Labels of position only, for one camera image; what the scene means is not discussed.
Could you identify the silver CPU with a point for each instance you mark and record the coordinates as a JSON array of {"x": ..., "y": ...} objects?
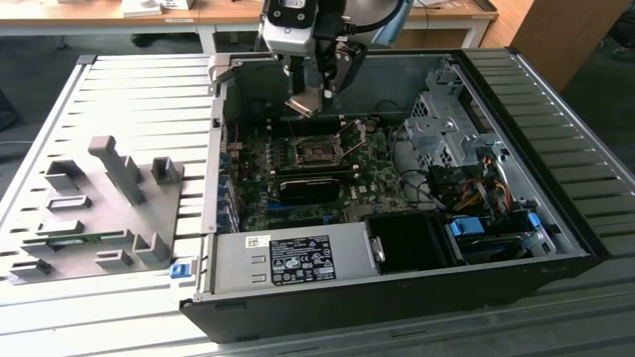
[{"x": 303, "y": 102}]

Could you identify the CPU socket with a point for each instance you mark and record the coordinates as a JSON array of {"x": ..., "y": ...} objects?
[{"x": 318, "y": 152}]

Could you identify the metal drive cage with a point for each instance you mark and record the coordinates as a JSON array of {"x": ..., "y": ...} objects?
[{"x": 436, "y": 141}]

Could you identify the green motherboard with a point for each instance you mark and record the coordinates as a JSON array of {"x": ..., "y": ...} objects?
[{"x": 376, "y": 175}]

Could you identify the black graphics card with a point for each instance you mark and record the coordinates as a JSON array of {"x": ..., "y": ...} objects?
[{"x": 307, "y": 191}]

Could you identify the white box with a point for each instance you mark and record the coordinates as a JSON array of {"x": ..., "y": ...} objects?
[{"x": 144, "y": 9}]

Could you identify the blue expansion slot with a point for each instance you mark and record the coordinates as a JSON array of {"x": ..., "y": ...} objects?
[{"x": 275, "y": 204}]

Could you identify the wooden cabinet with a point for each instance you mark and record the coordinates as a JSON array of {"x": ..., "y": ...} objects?
[{"x": 560, "y": 37}]

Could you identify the square chipset heatsink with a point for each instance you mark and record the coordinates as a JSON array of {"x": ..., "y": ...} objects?
[{"x": 359, "y": 212}]

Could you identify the wooden desk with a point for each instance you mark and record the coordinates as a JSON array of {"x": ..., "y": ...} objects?
[{"x": 99, "y": 18}]

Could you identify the blue disk carrier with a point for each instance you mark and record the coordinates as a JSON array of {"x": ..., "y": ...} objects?
[{"x": 463, "y": 227}]

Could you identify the black office chair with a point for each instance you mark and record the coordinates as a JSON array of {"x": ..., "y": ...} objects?
[{"x": 624, "y": 33}]

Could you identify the blue drive bay clip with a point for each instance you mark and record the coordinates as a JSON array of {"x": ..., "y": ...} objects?
[{"x": 534, "y": 221}]

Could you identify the silver power supply unit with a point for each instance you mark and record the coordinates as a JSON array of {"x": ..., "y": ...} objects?
[{"x": 238, "y": 264}]

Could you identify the grey parts rack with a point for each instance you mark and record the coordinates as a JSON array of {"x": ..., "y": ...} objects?
[{"x": 104, "y": 219}]

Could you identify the blue case latch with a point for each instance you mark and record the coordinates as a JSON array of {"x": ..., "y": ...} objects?
[{"x": 179, "y": 271}]

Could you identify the black open PC case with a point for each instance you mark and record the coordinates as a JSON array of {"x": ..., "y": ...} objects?
[{"x": 376, "y": 308}]

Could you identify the green RAM stick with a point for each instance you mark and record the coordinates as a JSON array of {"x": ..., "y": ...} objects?
[{"x": 70, "y": 241}]

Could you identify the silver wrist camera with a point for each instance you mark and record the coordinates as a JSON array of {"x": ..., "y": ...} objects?
[{"x": 287, "y": 37}]

